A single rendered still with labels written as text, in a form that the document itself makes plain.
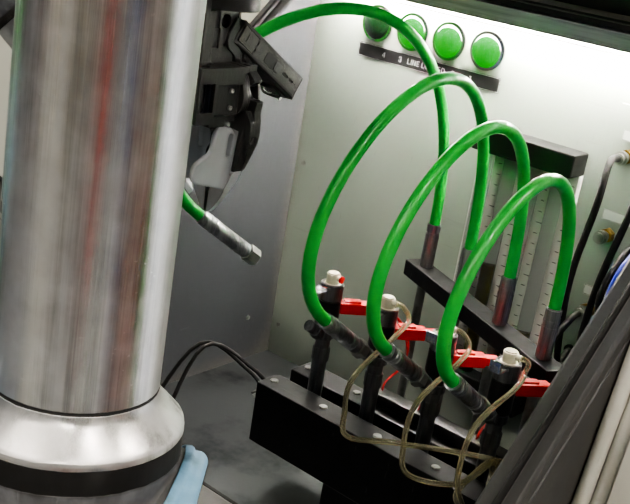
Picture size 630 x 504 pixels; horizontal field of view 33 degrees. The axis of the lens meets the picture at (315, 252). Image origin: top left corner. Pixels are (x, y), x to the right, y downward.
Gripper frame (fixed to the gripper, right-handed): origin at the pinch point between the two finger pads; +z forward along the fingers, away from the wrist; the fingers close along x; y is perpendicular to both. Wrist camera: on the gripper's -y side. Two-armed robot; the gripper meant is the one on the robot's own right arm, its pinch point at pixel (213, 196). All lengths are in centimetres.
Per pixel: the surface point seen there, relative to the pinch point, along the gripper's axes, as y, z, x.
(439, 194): -39.6, 4.2, 1.7
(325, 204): -5.6, -1.5, 9.6
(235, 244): -13.9, 10.3, -8.7
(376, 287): -4.9, 4.2, 17.7
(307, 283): -4.6, 6.6, 9.7
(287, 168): -47, 11, -30
